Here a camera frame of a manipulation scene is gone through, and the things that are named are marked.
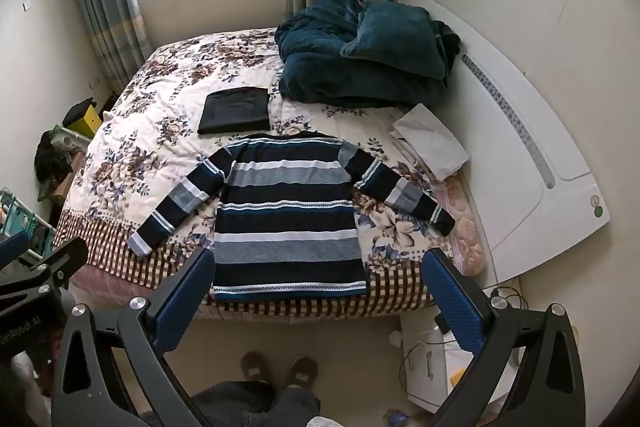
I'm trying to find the teal rack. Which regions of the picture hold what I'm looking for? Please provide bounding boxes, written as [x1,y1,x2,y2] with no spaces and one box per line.
[0,188,57,258]

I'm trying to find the black bag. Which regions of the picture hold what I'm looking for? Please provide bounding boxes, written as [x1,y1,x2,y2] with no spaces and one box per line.
[34,129,76,185]

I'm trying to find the person's right slipper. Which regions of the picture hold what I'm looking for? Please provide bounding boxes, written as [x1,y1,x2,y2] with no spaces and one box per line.
[287,355,319,388]

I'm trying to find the person's left slipper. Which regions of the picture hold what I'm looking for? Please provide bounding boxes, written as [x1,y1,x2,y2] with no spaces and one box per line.
[240,351,273,383]

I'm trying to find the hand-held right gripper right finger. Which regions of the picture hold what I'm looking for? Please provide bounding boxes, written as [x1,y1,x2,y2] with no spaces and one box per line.
[422,248,586,427]

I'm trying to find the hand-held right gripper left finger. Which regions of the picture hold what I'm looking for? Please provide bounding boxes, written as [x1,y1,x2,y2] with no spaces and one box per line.
[50,248,216,427]

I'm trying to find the person's slipper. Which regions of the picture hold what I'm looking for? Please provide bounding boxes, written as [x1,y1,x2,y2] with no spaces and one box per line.
[240,351,273,383]
[287,355,319,388]

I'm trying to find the teal plush pillow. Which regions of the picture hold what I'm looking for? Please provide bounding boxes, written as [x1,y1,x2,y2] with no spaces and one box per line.
[340,1,448,80]

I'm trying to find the white folded cloth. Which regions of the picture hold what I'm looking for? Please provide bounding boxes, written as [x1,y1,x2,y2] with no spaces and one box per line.
[390,103,471,182]

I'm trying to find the striped navy sweater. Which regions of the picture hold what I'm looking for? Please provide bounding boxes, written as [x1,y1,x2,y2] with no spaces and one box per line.
[127,132,457,305]

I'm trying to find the white headboard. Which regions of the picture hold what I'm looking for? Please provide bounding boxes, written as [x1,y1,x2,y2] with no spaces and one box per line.
[397,0,612,283]

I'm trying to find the yellow box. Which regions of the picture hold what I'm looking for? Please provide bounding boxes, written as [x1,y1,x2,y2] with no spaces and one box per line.
[67,104,103,138]

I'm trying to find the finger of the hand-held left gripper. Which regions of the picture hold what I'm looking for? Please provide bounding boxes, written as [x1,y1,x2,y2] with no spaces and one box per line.
[0,237,90,308]
[0,231,29,265]

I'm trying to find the teal plush duvet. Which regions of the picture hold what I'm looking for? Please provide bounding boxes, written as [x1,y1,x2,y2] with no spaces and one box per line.
[274,0,462,108]

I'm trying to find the cardboard box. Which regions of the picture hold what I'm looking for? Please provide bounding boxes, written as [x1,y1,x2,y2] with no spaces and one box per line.
[50,152,86,208]

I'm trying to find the floral bed blanket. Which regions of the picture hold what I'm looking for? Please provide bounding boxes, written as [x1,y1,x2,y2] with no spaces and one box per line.
[52,27,488,320]

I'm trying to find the black folded cloth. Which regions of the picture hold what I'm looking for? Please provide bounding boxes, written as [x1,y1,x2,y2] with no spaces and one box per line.
[196,88,272,135]

